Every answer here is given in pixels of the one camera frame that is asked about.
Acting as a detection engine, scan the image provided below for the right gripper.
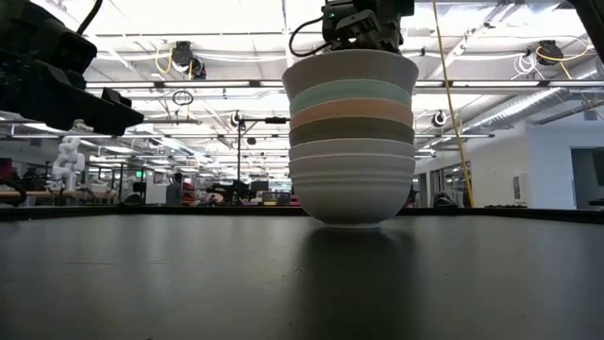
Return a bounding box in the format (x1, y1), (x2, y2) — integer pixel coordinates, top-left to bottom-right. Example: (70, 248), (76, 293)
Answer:
(329, 0), (416, 55)

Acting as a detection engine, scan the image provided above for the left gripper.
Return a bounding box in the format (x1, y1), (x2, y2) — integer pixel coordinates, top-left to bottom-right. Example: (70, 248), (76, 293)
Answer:
(0, 46), (145, 137)

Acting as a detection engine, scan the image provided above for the off-white smooth bowl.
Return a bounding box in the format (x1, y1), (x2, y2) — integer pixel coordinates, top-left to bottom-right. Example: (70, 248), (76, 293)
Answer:
(281, 48), (420, 101)

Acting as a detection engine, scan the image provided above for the mint green bowl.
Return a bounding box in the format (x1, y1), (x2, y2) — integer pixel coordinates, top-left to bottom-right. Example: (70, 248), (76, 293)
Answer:
(288, 78), (413, 118)

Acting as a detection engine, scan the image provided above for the orange bowl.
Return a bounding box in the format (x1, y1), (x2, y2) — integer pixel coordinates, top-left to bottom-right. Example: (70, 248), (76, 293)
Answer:
(289, 97), (415, 131)

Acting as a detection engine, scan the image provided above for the beige bowl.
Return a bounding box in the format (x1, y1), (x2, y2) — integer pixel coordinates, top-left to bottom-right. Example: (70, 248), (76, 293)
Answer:
(288, 116), (416, 148)

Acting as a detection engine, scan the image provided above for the white robot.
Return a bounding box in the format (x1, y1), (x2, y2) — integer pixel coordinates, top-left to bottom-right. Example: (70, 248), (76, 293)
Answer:
(50, 135), (87, 194)

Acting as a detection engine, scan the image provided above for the person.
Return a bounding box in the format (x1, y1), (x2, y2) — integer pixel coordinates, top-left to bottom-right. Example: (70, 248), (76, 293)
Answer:
(164, 171), (184, 207)

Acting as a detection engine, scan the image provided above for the black pole stand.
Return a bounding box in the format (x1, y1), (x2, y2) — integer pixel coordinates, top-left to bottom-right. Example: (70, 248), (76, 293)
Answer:
(234, 115), (290, 183)

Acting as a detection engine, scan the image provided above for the pink bowl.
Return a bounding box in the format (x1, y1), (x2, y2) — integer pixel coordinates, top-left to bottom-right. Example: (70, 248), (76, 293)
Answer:
(288, 152), (418, 230)

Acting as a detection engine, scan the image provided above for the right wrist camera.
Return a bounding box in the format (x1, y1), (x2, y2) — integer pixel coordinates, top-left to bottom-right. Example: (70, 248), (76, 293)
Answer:
(321, 0), (362, 35)

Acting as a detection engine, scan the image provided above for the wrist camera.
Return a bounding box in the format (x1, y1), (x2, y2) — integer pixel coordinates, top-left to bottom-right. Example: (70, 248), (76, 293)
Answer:
(321, 0), (362, 35)
(42, 27), (99, 76)

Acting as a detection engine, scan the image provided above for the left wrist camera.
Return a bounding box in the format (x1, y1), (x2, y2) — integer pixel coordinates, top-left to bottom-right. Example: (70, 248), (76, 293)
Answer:
(42, 27), (99, 76)

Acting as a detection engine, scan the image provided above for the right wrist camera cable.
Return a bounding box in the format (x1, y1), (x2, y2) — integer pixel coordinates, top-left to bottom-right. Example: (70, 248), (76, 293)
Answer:
(288, 16), (332, 59)

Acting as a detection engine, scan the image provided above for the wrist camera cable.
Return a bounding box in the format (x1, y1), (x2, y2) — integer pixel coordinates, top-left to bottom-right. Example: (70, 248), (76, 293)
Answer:
(288, 16), (332, 59)
(75, 0), (105, 36)

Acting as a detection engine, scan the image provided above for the ceiling light rail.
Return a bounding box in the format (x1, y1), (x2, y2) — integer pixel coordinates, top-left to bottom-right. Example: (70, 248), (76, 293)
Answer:
(84, 78), (604, 91)

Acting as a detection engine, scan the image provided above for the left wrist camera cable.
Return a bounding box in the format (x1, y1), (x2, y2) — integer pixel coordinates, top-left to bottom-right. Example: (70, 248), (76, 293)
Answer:
(75, 0), (105, 36)

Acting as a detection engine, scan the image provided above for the yellow cable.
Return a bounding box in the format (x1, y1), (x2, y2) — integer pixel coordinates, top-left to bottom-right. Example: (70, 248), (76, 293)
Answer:
(431, 0), (475, 209)

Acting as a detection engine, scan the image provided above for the silver ventilation duct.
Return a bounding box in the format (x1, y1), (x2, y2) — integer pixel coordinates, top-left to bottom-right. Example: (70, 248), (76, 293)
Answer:
(464, 70), (604, 136)

